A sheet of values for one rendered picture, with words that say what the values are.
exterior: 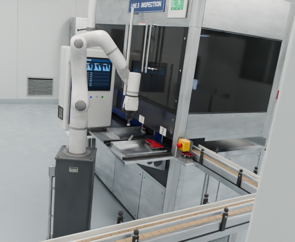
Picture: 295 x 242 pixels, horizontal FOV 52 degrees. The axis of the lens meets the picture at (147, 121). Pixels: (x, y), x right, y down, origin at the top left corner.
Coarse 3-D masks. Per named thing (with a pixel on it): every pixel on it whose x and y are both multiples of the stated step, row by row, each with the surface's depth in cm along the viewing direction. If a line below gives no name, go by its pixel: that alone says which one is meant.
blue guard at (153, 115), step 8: (120, 96) 298; (112, 104) 314; (120, 104) 299; (144, 104) 259; (136, 112) 271; (144, 112) 259; (152, 112) 248; (160, 112) 238; (168, 112) 229; (144, 120) 260; (152, 120) 248; (160, 120) 238; (168, 120) 229; (168, 128) 229; (168, 136) 230
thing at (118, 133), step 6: (138, 126) 279; (108, 132) 261; (114, 132) 265; (120, 132) 267; (126, 132) 269; (132, 132) 271; (138, 132) 273; (120, 138) 243; (126, 138) 246; (150, 138) 258
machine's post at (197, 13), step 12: (204, 0) 198; (192, 12) 201; (192, 24) 201; (192, 36) 202; (192, 48) 204; (192, 60) 207; (192, 72) 210; (192, 84) 213; (180, 96) 215; (180, 108) 216; (180, 120) 216; (180, 132) 219; (180, 156) 226; (168, 180) 231; (168, 192) 232; (168, 204) 233
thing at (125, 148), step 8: (112, 144) 227; (120, 144) 234; (128, 144) 238; (136, 144) 241; (144, 144) 243; (120, 152) 216; (128, 152) 221; (136, 152) 223; (144, 152) 216; (152, 152) 219; (160, 152) 223
